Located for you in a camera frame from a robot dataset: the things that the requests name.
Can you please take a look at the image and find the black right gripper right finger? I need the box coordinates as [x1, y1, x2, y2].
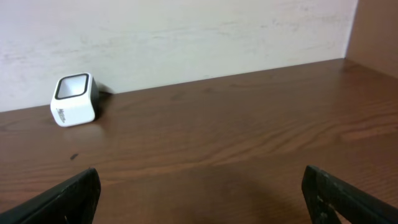
[302, 166, 397, 224]

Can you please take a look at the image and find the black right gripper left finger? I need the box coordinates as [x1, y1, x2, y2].
[1, 168, 101, 223]

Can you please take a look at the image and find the white barcode scanner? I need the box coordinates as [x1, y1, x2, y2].
[50, 73, 99, 127]

